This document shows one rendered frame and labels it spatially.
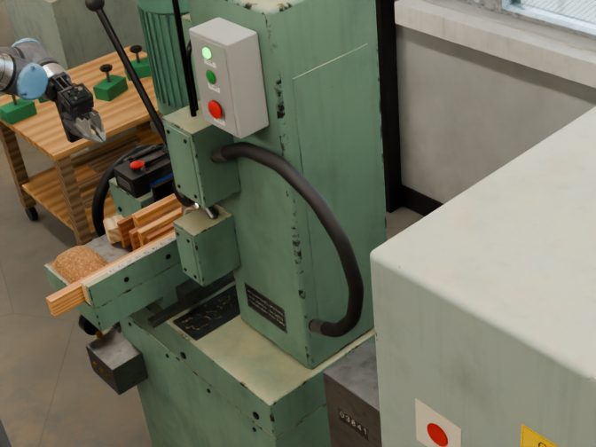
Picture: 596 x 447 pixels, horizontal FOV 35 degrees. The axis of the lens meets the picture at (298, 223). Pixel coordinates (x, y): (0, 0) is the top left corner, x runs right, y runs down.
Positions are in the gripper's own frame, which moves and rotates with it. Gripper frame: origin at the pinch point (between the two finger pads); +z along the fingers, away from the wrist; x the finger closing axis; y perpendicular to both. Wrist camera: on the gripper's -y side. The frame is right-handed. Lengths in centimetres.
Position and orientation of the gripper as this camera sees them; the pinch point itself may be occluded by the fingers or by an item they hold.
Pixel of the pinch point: (100, 140)
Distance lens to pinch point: 240.5
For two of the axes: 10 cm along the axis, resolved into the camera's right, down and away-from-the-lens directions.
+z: 6.4, 6.5, -4.2
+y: 1.4, -6.4, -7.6
